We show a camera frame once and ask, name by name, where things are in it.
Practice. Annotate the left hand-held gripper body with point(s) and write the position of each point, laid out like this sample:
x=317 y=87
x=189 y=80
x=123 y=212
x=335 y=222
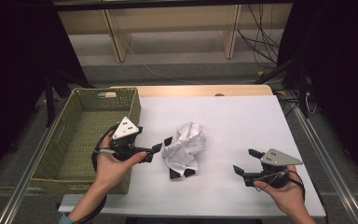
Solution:
x=125 y=129

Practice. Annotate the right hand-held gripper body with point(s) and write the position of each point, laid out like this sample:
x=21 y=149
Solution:
x=278 y=158

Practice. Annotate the white and black cloth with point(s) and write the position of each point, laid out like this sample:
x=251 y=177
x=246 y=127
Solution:
x=185 y=146

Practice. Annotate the green woven basket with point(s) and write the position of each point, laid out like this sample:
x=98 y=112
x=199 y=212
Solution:
x=77 y=146

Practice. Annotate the person's right hand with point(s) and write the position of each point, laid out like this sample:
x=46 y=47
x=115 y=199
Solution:
x=289 y=197

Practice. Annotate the person's left hand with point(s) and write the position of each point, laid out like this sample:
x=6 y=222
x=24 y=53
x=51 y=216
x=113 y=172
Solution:
x=110 y=172

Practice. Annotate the white table mat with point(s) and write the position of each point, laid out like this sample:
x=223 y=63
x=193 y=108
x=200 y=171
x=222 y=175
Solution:
x=230 y=124

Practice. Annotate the black metal stand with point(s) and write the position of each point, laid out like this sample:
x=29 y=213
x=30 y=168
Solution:
x=279 y=70
x=49 y=99

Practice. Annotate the black curtain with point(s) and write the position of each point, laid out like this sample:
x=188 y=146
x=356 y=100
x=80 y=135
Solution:
x=345 y=77
x=12 y=62

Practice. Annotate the light wooden shelf unit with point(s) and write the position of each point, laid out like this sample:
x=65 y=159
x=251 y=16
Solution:
x=174 y=18

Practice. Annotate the metal floor rail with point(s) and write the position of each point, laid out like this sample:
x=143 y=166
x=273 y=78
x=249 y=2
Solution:
x=329 y=161
x=28 y=174

